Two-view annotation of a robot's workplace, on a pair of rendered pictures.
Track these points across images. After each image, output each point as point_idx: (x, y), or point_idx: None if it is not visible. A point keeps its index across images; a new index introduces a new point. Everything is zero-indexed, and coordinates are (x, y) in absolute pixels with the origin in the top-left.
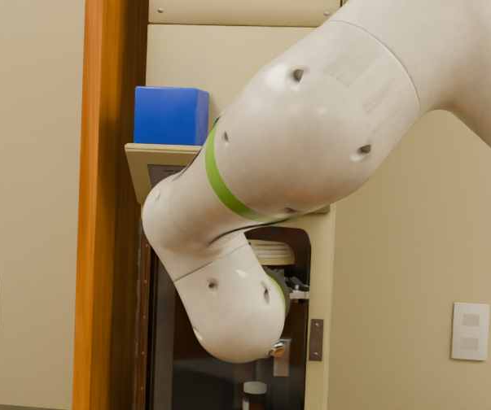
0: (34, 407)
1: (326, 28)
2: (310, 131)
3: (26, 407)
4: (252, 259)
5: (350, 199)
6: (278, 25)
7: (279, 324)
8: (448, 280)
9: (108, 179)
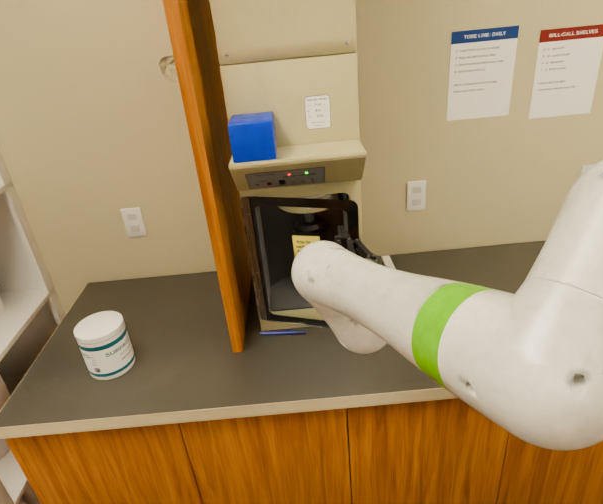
0: (181, 275)
1: (581, 305)
2: (595, 433)
3: (177, 276)
4: None
5: None
6: (313, 55)
7: None
8: (403, 170)
9: (215, 179)
